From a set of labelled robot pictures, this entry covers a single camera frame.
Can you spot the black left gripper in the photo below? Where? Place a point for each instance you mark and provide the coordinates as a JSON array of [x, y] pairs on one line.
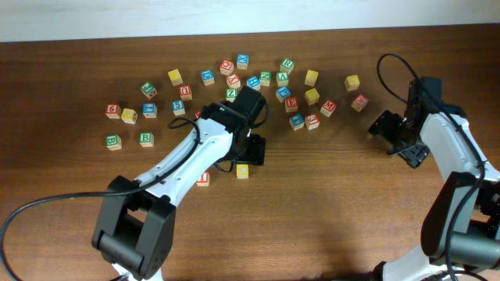
[[257, 151]]

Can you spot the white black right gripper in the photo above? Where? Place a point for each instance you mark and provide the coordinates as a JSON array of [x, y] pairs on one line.
[[383, 126]]

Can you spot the yellow C block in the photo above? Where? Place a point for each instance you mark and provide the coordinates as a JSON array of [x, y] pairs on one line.
[[242, 171]]

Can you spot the red I block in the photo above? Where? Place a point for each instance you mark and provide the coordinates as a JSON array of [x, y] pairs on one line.
[[204, 180]]

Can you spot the red A block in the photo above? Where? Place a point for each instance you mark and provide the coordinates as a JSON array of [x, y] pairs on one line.
[[359, 103]]

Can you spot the green R block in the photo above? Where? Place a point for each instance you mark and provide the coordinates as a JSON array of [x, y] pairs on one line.
[[287, 66]]

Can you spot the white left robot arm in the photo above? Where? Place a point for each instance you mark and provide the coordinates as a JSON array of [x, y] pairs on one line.
[[134, 229]]

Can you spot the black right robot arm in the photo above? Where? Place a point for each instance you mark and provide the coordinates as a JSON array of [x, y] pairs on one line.
[[462, 226]]

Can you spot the blue T block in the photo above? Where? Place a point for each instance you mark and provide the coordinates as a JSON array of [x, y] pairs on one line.
[[296, 121]]

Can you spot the red E block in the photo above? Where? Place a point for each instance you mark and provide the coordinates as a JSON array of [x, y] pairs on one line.
[[291, 104]]

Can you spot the green Z block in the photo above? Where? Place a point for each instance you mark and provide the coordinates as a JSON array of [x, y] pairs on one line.
[[231, 94]]

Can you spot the red 3 block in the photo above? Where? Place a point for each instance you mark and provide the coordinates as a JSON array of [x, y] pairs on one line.
[[312, 121]]

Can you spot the blue P block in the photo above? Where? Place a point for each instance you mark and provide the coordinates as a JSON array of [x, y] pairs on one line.
[[282, 93]]

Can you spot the blue H block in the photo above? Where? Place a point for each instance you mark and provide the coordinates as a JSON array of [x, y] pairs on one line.
[[254, 83]]

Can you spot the red Y block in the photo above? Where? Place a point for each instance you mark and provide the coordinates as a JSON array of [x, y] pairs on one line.
[[233, 81]]

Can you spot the green N block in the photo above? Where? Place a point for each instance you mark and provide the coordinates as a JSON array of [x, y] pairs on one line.
[[265, 78]]

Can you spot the yellow block far right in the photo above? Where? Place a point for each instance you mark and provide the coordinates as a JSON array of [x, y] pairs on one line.
[[352, 83]]

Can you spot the green V block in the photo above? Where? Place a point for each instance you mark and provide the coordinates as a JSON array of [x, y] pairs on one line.
[[282, 79]]

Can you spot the yellow block middle right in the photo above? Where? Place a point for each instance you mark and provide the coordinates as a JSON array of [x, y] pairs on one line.
[[312, 96]]

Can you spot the red M block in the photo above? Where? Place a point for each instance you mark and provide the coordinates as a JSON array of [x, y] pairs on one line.
[[328, 108]]

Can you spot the blue 5 block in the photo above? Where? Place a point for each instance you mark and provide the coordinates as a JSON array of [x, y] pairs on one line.
[[178, 107]]

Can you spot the red O block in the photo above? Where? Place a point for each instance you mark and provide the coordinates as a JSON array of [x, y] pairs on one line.
[[226, 67]]

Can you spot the blue D block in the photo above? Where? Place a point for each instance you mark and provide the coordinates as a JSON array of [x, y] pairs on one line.
[[207, 77]]

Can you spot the red U block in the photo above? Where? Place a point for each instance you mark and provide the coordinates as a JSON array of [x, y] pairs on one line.
[[185, 93]]

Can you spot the yellow block upper right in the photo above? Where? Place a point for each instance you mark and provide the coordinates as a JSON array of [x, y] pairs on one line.
[[311, 77]]

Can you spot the blue X block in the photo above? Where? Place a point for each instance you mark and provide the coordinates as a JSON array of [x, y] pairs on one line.
[[242, 61]]

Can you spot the green b block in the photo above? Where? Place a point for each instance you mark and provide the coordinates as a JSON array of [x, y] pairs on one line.
[[146, 139], [113, 142]]

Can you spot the yellow block upper left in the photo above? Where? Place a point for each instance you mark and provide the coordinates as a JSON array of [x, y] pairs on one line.
[[175, 77]]

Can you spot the blue block left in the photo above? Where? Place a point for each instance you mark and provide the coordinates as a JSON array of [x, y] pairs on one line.
[[149, 110]]

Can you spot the green J block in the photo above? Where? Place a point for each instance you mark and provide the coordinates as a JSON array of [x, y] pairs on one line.
[[148, 90]]

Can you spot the yellow block far left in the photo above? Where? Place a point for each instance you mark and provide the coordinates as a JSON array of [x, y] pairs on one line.
[[129, 116]]

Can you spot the green B block far left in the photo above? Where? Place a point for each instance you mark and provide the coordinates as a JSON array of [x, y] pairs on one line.
[[113, 142]]

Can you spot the red 6 block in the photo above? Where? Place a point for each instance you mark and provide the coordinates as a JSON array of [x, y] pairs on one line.
[[113, 111]]

